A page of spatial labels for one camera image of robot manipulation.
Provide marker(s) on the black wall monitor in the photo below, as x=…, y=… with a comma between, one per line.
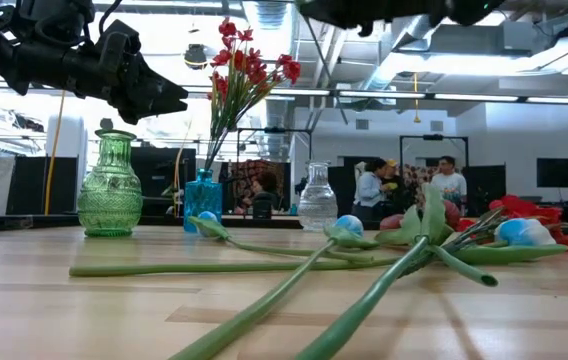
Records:
x=559, y=172

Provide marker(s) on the person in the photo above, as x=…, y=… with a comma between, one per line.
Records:
x=266, y=182
x=450, y=186
x=398, y=192
x=369, y=192

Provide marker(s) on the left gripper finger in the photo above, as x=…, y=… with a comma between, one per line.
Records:
x=146, y=111
x=161, y=89

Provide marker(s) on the black table frame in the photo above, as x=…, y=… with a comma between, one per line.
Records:
x=14, y=223

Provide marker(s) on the red patterned tapestry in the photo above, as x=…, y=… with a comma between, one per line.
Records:
x=244, y=172

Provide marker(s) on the green glass vase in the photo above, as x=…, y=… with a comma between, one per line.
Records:
x=110, y=200

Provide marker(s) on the black frame stand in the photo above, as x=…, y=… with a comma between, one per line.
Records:
x=264, y=130
x=433, y=137

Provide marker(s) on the clear glass vase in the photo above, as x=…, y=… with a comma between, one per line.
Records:
x=317, y=205

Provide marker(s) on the long LED light bar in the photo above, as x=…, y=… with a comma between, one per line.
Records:
x=464, y=97

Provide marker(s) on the black dome camera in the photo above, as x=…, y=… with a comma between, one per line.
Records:
x=195, y=56

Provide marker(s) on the black partition panel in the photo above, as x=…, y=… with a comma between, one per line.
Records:
x=486, y=182
x=26, y=185

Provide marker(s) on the floral cloth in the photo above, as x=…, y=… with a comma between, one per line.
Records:
x=421, y=172

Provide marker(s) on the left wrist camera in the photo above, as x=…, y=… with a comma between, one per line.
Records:
x=119, y=42

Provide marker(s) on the blue glass vase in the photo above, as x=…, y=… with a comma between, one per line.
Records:
x=203, y=205

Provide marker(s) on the dark red artificial tulip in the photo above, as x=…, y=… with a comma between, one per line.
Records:
x=434, y=215
x=464, y=266

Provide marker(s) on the small black robot arm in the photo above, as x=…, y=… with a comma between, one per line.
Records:
x=300, y=186

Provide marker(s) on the silver ventilation duct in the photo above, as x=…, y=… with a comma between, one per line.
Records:
x=399, y=47
x=276, y=120

